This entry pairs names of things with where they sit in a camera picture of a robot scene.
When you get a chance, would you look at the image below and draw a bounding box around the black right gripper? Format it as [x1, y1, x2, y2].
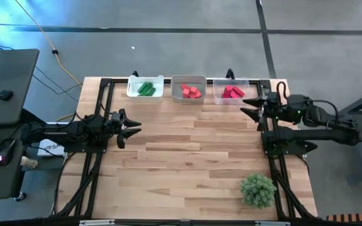
[240, 96, 283, 132]

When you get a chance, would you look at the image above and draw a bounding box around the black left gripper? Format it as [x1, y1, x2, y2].
[105, 109, 142, 149]

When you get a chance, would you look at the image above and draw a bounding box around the clear plastic bin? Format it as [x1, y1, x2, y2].
[212, 77, 251, 105]

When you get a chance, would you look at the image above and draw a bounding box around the white plastic bin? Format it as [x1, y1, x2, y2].
[126, 75, 165, 104]

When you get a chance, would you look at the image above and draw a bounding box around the grey plastic bin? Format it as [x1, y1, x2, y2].
[170, 74, 207, 104]

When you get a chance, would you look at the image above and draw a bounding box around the artificial green plant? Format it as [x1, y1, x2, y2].
[240, 171, 278, 210]

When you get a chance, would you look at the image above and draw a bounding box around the white printed box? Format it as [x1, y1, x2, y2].
[37, 137, 67, 157]

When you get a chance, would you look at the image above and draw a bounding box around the small beige object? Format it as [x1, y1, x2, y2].
[20, 156, 39, 170]

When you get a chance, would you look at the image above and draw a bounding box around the black computer mouse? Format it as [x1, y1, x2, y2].
[0, 137, 17, 167]

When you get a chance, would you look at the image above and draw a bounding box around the black caster wheel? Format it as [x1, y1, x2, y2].
[14, 191, 28, 203]

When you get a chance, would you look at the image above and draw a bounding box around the small black device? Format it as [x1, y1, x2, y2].
[0, 89, 14, 102]

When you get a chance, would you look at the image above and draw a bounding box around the grey desk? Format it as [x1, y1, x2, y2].
[0, 48, 40, 127]

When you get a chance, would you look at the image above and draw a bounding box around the orange black striped bar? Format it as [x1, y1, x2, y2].
[326, 212, 362, 222]

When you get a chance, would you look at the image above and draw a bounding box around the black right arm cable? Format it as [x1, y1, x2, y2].
[276, 80, 291, 100]

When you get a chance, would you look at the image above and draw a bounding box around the silver bracket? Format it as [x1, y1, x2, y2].
[255, 221, 290, 226]
[79, 219, 116, 226]

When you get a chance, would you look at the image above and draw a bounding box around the yellow floor cable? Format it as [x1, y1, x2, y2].
[14, 0, 83, 122]

